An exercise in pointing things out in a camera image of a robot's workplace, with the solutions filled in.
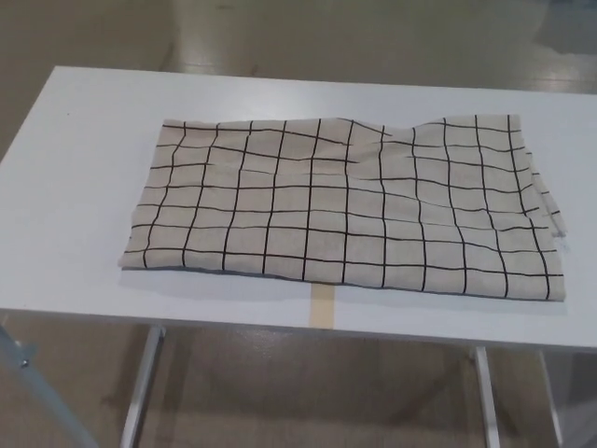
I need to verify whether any long beige masking tape strip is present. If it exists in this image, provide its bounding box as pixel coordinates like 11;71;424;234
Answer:
309;282;337;327

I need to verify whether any white towel with black checks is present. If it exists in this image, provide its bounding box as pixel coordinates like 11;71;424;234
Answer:
116;114;571;303

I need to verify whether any white metal table leg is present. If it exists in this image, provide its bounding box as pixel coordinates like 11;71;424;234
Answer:
121;325;168;448
538;349;565;448
473;347;503;448

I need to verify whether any grey metal frame bar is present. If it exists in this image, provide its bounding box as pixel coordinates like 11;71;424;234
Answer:
0;321;102;448

